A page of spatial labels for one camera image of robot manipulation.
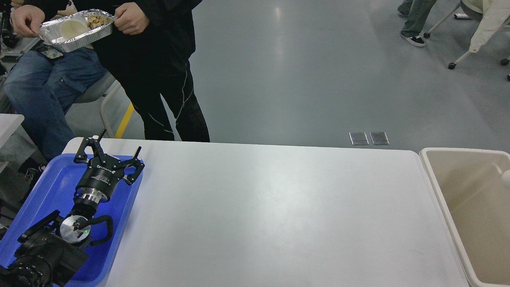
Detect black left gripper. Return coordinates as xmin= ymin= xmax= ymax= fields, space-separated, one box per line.
xmin=73 ymin=130 xmax=145 ymax=203

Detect white paper cup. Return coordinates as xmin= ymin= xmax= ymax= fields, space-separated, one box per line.
xmin=501 ymin=170 xmax=510 ymax=189

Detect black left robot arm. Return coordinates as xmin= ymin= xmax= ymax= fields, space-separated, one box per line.
xmin=1 ymin=138 xmax=145 ymax=287

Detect grey chair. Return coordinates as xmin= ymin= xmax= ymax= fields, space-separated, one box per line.
xmin=67 ymin=71 xmax=121 ymax=138

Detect blue plastic tray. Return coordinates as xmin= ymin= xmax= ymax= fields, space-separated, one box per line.
xmin=0 ymin=154 xmax=143 ymax=287

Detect seated person in jeans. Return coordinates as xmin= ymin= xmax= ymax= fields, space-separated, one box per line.
xmin=4 ymin=43 xmax=107 ymax=161

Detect white side table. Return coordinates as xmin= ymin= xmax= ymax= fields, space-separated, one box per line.
xmin=0 ymin=113 xmax=24 ymax=147

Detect standing person in black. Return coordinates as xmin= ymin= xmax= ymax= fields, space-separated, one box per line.
xmin=73 ymin=0 xmax=210 ymax=142

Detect aluminium foil food tray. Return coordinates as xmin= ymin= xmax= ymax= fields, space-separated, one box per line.
xmin=39 ymin=9 xmax=114 ymax=52

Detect paper cup in foil tray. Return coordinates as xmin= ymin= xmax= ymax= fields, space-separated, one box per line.
xmin=59 ymin=19 xmax=89 ymax=41

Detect left metal floor socket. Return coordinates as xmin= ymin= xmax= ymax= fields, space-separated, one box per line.
xmin=349 ymin=132 xmax=370 ymax=146

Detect metal floor socket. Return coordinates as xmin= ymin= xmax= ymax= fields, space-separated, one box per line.
xmin=349 ymin=132 xmax=370 ymax=146
xmin=369 ymin=132 xmax=390 ymax=145

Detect right metal floor socket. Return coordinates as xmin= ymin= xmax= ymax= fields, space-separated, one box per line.
xmin=369 ymin=132 xmax=390 ymax=145

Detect person in grey-green trousers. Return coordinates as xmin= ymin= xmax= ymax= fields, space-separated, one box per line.
xmin=397 ymin=0 xmax=436 ymax=47

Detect beige plastic bin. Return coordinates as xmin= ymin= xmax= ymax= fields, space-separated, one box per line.
xmin=420 ymin=148 xmax=510 ymax=287

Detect white jacket on chair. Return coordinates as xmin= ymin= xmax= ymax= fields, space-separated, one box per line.
xmin=461 ymin=0 xmax=510 ymax=53

